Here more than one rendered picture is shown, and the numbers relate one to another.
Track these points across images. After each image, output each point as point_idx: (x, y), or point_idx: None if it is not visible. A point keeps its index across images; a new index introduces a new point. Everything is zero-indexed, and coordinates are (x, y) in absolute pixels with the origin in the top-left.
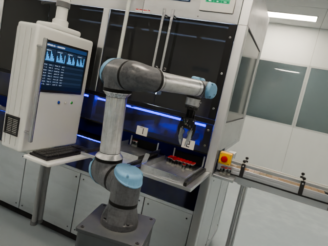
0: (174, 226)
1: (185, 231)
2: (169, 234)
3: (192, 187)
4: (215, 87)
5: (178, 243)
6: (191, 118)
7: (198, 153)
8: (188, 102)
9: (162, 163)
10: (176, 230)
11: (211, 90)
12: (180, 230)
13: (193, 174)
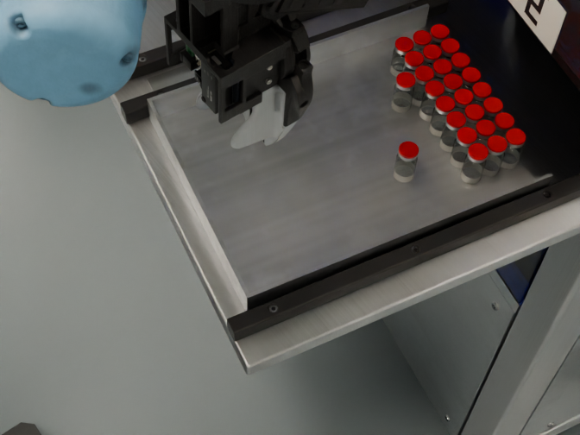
0: (458, 293)
1: (487, 339)
2: (445, 304)
3: (271, 357)
4: (78, 40)
5: (467, 356)
6: (204, 58)
7: None
8: None
9: (362, 70)
10: (463, 312)
11: (26, 65)
12: (475, 324)
13: (394, 243)
